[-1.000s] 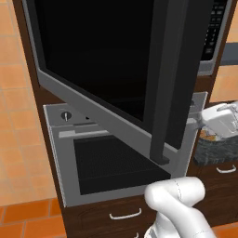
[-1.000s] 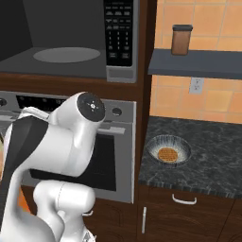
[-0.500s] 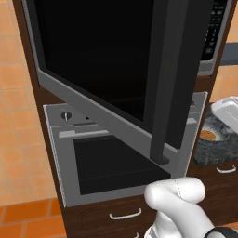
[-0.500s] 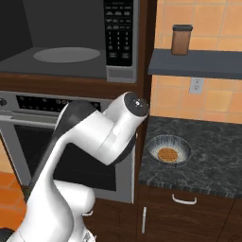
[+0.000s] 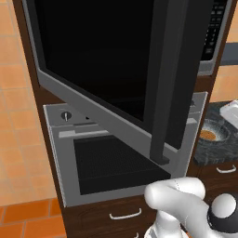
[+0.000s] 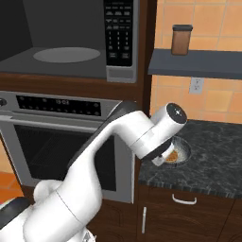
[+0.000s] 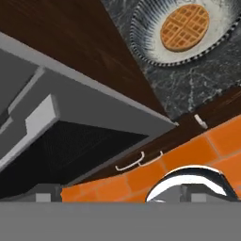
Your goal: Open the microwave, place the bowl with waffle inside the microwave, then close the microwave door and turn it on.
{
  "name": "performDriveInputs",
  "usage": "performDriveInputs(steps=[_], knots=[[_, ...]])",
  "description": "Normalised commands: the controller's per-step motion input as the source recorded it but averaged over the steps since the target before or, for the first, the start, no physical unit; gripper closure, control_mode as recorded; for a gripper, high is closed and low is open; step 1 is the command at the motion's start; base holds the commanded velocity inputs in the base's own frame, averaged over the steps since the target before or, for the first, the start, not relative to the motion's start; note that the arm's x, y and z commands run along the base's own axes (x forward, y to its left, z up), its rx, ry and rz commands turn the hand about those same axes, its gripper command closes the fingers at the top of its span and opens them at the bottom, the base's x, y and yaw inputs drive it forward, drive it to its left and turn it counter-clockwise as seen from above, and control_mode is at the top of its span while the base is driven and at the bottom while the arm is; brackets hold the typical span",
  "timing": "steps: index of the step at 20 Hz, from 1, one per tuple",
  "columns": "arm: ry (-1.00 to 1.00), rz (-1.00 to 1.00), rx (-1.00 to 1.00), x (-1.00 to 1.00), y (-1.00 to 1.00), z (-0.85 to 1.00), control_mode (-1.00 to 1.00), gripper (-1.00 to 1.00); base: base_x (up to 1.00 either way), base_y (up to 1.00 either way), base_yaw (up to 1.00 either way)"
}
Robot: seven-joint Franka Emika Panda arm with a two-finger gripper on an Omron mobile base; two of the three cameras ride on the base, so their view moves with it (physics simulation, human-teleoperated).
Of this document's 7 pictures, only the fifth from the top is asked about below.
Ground grey microwave door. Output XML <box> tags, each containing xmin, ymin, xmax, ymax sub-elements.
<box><xmin>21</xmin><ymin>0</ymin><xmax>216</xmax><ymax>181</ymax></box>

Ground golden brown waffle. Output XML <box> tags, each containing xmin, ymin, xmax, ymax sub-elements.
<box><xmin>199</xmin><ymin>129</ymin><xmax>218</xmax><ymax>140</ymax></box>

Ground grey microwave oven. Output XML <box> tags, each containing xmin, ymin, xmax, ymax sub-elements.
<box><xmin>197</xmin><ymin>0</ymin><xmax>234</xmax><ymax>77</ymax></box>

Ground silver oven knob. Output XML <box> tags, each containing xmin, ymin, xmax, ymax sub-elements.
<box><xmin>60</xmin><ymin>111</ymin><xmax>73</xmax><ymax>123</ymax></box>

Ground silver built-in oven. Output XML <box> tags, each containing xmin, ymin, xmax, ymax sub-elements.
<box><xmin>43</xmin><ymin>91</ymin><xmax>209</xmax><ymax>208</ymax></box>

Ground dark wood tall cabinet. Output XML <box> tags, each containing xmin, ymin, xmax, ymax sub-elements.
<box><xmin>11</xmin><ymin>0</ymin><xmax>238</xmax><ymax>238</ymax></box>

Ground dark wood drawer front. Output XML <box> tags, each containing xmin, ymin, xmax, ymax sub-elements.
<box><xmin>196</xmin><ymin>161</ymin><xmax>238</xmax><ymax>205</ymax></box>
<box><xmin>62</xmin><ymin>196</ymin><xmax>157</xmax><ymax>238</ymax></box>

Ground white rectangular tray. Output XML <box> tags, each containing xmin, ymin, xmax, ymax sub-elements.
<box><xmin>219</xmin><ymin>99</ymin><xmax>238</xmax><ymax>130</ymax></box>

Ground silver oven door handle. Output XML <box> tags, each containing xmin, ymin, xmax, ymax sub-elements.
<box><xmin>58</xmin><ymin>129</ymin><xmax>110</xmax><ymax>139</ymax></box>

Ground dark microwave door handle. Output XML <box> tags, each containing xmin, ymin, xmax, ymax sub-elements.
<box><xmin>142</xmin><ymin>0</ymin><xmax>195</xmax><ymax>166</ymax></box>

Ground silver curved drawer handle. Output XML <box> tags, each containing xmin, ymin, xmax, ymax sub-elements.
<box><xmin>216</xmin><ymin>165</ymin><xmax>237</xmax><ymax>175</ymax></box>
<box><xmin>108</xmin><ymin>207</ymin><xmax>143</xmax><ymax>221</ymax></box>

